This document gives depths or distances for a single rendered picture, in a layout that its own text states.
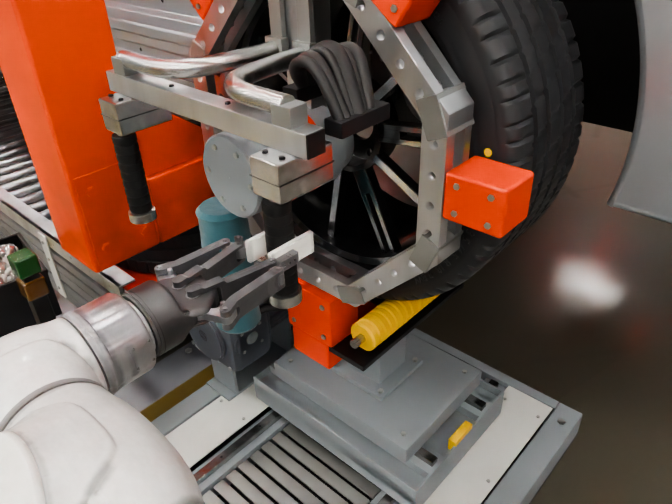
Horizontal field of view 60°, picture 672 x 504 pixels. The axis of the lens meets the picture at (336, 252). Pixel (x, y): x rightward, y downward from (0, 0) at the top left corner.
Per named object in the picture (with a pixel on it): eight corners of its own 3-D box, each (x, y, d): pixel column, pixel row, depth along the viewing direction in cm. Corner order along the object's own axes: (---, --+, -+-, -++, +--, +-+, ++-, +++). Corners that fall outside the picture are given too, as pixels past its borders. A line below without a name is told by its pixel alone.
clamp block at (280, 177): (335, 179, 71) (333, 138, 68) (281, 207, 66) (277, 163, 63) (305, 168, 74) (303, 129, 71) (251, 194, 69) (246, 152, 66)
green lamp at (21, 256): (43, 271, 107) (36, 253, 105) (21, 281, 104) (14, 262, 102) (33, 263, 109) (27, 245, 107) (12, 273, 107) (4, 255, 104)
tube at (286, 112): (397, 88, 76) (399, 1, 70) (291, 131, 64) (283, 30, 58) (302, 66, 86) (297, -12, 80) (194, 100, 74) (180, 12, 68)
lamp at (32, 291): (51, 293, 109) (45, 276, 107) (30, 303, 107) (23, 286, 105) (41, 285, 112) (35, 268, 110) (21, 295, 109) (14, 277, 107)
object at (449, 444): (500, 415, 144) (505, 387, 138) (414, 517, 122) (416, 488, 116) (348, 330, 172) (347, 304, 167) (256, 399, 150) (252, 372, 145)
